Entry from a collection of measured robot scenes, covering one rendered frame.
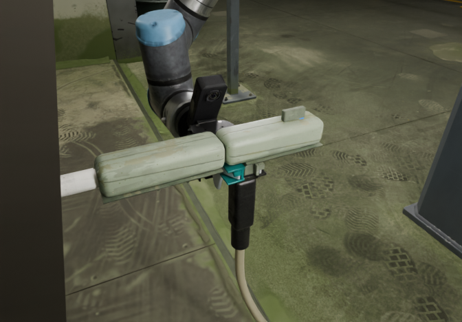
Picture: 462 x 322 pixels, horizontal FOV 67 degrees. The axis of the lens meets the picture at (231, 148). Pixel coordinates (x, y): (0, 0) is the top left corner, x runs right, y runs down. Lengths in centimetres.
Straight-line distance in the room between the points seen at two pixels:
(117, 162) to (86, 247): 70
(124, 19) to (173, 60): 186
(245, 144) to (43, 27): 28
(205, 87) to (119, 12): 201
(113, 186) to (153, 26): 34
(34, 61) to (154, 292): 76
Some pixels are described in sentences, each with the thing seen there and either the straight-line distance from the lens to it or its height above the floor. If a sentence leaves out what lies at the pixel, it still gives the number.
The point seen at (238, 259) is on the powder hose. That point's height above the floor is 33.
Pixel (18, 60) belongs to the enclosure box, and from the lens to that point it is 26.
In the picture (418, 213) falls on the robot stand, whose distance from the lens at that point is 128.
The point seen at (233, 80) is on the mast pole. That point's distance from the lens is 194.
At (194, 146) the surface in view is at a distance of 43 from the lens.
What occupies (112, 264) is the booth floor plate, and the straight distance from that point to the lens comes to 103.
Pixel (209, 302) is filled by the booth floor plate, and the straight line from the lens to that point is 91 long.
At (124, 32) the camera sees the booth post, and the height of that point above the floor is 21.
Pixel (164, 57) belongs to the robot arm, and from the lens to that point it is 67.
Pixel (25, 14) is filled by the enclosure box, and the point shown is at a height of 75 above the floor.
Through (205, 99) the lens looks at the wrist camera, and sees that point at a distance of 55.
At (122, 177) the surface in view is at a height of 56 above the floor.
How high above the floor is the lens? 80
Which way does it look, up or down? 32 degrees down
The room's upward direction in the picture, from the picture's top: straight up
